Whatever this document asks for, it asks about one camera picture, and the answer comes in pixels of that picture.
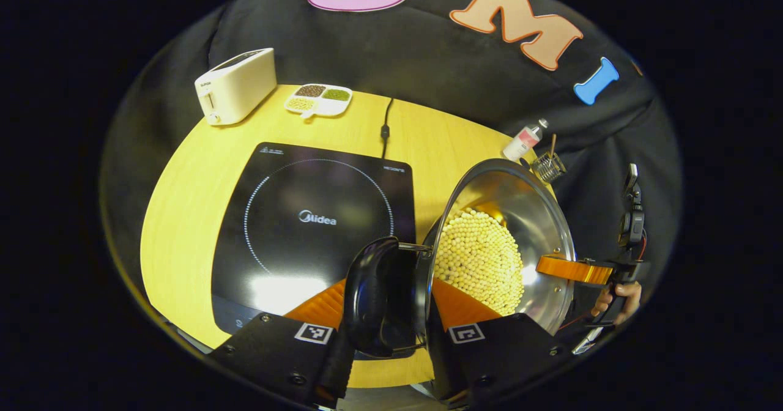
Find clear bottle pink label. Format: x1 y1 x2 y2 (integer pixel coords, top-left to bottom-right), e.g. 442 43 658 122
503 119 549 162

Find pile of soybeans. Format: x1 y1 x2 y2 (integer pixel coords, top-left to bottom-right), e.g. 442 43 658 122
433 208 525 317

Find black power cable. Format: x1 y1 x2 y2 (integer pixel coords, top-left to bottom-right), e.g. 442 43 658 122
380 97 395 160

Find white divided dish of beans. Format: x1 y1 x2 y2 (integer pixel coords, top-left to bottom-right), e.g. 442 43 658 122
284 83 354 120

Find white toaster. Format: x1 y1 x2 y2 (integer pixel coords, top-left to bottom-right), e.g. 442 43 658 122
195 48 277 126

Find stainless steel pot black handles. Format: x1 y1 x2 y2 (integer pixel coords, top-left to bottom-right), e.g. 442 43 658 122
344 158 577 360

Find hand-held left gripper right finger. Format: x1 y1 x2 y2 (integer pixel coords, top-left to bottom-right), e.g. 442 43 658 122
425 276 579 409

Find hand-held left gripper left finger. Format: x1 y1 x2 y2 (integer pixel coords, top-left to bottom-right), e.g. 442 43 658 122
208 278 357 410

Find metal wire holder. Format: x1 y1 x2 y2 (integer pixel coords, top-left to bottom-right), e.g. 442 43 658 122
530 152 568 184

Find black induction cooktop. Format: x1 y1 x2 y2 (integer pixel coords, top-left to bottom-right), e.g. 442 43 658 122
211 142 426 361

